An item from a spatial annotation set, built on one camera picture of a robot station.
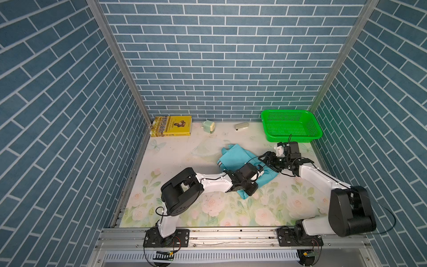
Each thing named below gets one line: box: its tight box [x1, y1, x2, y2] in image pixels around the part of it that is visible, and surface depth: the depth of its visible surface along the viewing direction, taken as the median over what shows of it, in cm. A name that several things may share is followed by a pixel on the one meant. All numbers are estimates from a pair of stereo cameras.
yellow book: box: [150, 115, 193, 138], surface depth 117 cm
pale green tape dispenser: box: [201, 119, 216, 134], surface depth 114 cm
